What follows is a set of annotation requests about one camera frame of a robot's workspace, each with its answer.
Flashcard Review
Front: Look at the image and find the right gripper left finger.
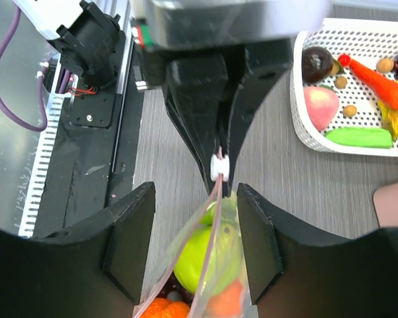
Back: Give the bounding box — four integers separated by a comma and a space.
0, 182, 155, 317

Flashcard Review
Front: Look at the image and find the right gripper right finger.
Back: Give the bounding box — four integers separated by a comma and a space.
237, 184, 398, 317

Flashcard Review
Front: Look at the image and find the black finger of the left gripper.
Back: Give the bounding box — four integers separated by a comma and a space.
218, 39, 293, 189
163, 54, 228, 193

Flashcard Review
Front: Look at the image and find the dark purple grape bunch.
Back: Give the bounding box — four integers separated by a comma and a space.
157, 272, 194, 305

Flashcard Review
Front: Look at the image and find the clear pink zip top bag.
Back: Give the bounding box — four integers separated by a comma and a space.
132, 145, 253, 318

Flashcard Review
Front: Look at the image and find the green pear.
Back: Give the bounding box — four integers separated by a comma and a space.
172, 200, 245, 296

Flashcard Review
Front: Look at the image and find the orange pumpkin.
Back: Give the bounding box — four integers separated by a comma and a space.
140, 297, 190, 318

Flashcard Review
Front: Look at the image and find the orange tangerine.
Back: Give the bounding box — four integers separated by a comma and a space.
206, 279, 244, 317

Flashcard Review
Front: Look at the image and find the dark mangosteen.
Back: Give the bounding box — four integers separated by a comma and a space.
301, 46, 334, 83

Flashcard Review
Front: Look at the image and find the pink peach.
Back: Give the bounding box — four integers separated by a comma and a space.
304, 87, 340, 131

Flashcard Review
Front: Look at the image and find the pink compartment organizer box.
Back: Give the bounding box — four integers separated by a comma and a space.
373, 183, 398, 227

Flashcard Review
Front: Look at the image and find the white plastic fruit basket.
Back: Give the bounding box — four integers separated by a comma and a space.
290, 19, 398, 157

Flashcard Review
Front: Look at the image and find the green cucumber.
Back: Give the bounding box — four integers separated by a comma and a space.
325, 127, 393, 149

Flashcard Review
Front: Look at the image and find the orange carrot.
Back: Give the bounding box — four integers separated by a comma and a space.
338, 54, 398, 111

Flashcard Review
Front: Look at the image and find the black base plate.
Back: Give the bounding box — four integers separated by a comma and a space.
33, 48, 144, 238

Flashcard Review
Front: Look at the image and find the white slotted cable duct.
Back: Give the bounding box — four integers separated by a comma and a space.
16, 96, 64, 239

